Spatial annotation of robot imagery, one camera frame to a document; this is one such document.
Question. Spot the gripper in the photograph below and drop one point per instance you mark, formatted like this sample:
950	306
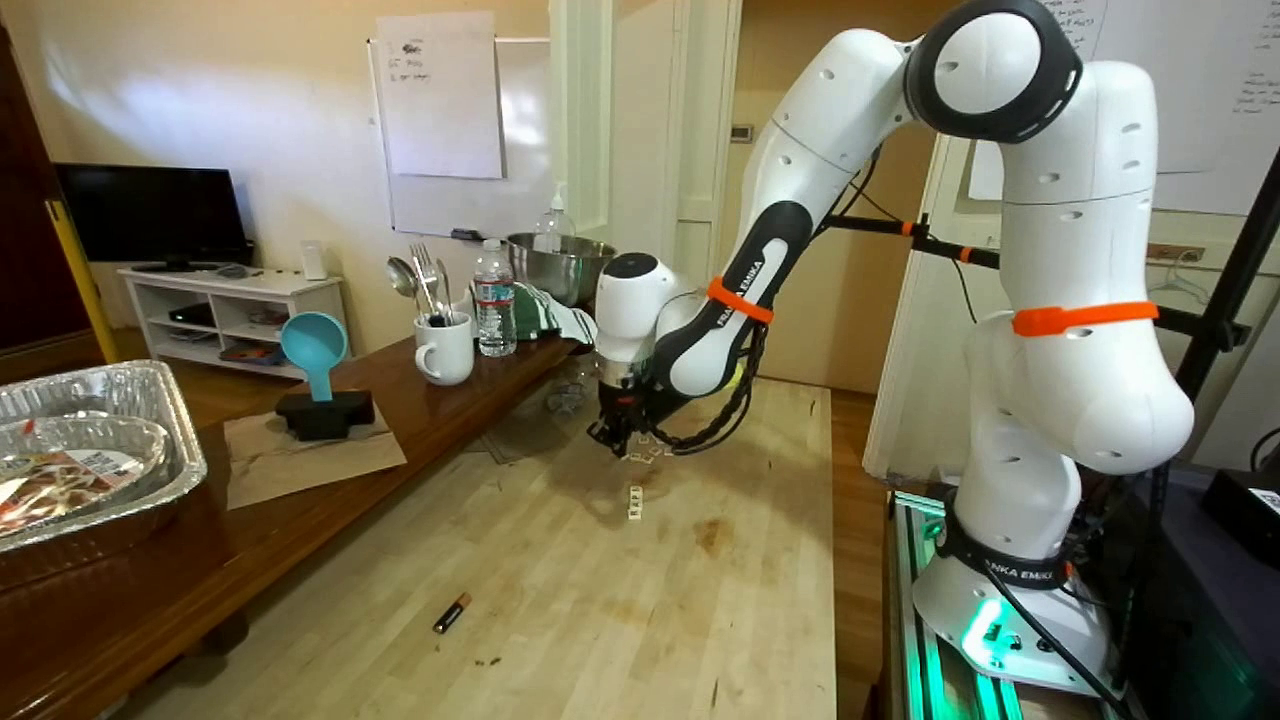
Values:
619	403

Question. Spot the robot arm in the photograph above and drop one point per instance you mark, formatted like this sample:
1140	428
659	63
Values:
1060	400

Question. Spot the clear plastic wrap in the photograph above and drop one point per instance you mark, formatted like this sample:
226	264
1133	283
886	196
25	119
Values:
566	397

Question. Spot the green and white cloth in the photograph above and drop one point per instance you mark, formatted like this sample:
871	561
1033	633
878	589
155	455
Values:
545	313

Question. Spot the steel mixing bowl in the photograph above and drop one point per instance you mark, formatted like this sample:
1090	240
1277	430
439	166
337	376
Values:
560	268

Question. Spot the clear water bottle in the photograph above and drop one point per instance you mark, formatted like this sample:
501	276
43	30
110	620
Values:
494	305

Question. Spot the white mug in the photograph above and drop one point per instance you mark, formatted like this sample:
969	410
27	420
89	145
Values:
446	350

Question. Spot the clear pump bottle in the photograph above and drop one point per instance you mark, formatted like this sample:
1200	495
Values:
553	228

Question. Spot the black and copper battery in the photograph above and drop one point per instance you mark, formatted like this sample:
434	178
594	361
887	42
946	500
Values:
452	612

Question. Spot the black marker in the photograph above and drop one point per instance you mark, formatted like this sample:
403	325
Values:
465	235

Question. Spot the metal fork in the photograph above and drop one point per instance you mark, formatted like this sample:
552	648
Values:
424	272

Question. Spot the metal spoon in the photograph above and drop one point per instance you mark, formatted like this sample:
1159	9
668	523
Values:
404	278

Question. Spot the black block holder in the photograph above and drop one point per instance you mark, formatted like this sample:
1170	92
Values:
325	413

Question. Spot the blue measuring scoop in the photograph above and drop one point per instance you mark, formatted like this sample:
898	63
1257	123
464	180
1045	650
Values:
313	345

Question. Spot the brown paper sheet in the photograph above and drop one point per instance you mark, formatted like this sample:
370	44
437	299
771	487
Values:
300	462

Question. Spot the small white device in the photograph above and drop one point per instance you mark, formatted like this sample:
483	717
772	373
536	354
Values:
313	260

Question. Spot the large white paper sheet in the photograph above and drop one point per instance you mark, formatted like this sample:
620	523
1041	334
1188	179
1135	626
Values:
440	95

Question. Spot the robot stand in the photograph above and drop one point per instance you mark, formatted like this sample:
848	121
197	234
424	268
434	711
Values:
935	640

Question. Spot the white shelf unit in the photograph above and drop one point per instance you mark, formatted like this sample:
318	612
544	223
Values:
235	310

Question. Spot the large foil tray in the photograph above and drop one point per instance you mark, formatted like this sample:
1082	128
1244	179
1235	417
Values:
150	400

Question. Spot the brown wooden table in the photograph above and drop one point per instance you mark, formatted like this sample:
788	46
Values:
150	590

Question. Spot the black television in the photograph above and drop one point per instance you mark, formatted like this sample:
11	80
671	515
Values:
150	213

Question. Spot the foil pan with printed lid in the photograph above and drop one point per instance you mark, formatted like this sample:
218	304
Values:
70	475

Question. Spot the yellow pole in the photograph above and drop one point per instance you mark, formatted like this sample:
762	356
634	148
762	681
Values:
85	285

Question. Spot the black box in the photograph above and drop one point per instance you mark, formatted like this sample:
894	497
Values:
1243	503

